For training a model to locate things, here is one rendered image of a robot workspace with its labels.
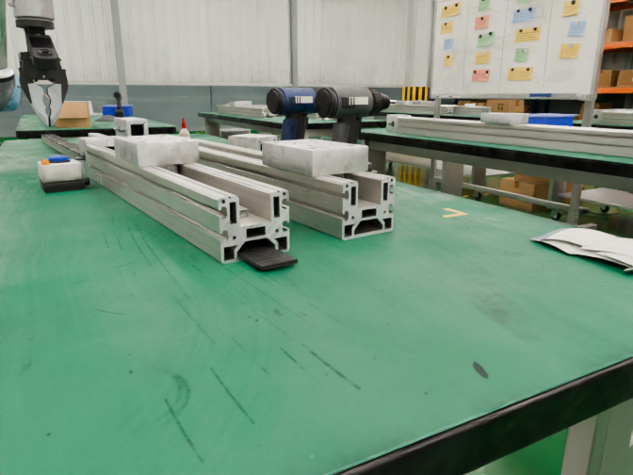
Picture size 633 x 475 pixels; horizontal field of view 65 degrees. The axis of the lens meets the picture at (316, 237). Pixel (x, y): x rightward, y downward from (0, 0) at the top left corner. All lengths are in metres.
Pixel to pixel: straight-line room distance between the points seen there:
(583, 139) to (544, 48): 1.81
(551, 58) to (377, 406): 3.51
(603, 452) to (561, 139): 1.52
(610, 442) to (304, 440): 0.50
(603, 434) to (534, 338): 0.27
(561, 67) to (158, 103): 10.06
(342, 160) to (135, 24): 11.82
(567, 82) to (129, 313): 3.39
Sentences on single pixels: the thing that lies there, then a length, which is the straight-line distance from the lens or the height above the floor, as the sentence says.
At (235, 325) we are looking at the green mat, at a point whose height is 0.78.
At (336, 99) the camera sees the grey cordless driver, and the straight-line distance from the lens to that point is 1.00.
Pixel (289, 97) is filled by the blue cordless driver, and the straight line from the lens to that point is 1.16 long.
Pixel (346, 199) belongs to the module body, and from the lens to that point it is 0.73.
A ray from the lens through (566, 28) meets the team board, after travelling 3.74.
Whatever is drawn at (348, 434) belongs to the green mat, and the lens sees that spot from 0.34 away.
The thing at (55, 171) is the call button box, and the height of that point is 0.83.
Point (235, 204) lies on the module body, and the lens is 0.63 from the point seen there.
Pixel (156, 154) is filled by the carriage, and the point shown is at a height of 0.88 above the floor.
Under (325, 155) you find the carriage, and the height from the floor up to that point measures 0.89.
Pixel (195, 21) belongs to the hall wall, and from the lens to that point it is 12.84.
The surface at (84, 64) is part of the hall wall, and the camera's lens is 12.37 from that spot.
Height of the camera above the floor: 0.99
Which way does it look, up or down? 16 degrees down
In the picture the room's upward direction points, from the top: straight up
